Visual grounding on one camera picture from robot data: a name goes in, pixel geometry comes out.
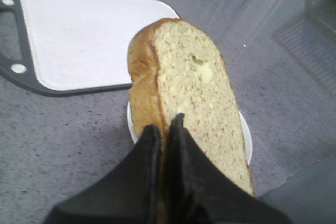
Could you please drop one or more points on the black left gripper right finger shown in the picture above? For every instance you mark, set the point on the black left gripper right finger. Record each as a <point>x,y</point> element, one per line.
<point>195,191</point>

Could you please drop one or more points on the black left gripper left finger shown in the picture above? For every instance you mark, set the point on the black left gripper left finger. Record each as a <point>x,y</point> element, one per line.
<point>128,194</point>

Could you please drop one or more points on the bread slice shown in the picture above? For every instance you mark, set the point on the bread slice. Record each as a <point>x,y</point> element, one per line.
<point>176,68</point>

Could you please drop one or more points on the white grey cutting board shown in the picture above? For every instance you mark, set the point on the white grey cutting board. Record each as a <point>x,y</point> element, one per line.
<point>72,47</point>

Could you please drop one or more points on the white round plate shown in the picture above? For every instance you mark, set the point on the white round plate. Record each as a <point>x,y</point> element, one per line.
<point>245,128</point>

